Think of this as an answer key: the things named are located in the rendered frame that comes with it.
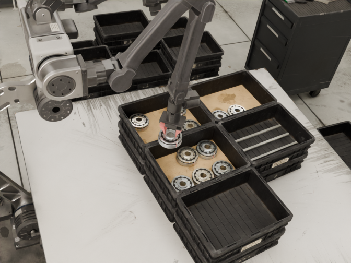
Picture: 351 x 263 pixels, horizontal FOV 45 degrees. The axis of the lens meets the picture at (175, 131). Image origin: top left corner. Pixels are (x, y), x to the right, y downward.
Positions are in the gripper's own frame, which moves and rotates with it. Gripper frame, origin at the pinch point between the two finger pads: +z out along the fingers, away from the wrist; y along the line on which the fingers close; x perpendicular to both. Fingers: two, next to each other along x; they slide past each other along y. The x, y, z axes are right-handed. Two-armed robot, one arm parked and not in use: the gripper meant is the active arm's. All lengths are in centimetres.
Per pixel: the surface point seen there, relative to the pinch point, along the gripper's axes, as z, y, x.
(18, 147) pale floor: 106, 117, -48
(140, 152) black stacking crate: 20.6, 13.7, -2.6
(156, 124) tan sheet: 22.7, 12.2, -24.9
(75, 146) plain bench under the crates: 36, 50, -7
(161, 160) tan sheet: 22.6, 3.0, -3.0
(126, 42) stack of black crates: 55, 67, -132
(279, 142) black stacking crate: 23, -50, -36
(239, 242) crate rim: 12, -39, 35
